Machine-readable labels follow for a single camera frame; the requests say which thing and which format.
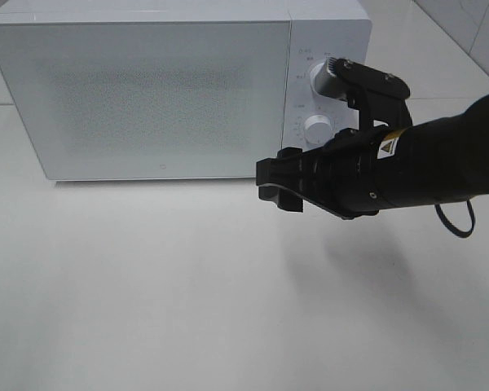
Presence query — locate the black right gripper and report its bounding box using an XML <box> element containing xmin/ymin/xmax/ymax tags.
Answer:
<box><xmin>256</xmin><ymin>125</ymin><xmax>397</xmax><ymax>220</ymax></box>

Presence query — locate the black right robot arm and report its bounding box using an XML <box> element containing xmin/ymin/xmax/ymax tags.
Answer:
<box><xmin>256</xmin><ymin>95</ymin><xmax>489</xmax><ymax>220</ymax></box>

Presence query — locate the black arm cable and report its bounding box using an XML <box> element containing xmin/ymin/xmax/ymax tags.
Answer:
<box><xmin>434</xmin><ymin>198</ymin><xmax>476</xmax><ymax>238</ymax></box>

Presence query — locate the white microwave door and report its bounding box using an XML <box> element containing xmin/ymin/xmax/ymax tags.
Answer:
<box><xmin>0</xmin><ymin>22</ymin><xmax>289</xmax><ymax>181</ymax></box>

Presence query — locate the white microwave oven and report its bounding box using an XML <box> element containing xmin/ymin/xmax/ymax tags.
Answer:
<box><xmin>0</xmin><ymin>1</ymin><xmax>372</xmax><ymax>159</ymax></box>

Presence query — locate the white microwave knob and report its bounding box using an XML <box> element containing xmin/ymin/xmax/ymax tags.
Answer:
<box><xmin>303</xmin><ymin>115</ymin><xmax>333</xmax><ymax>145</ymax></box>
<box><xmin>310</xmin><ymin>60</ymin><xmax>336</xmax><ymax>97</ymax></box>

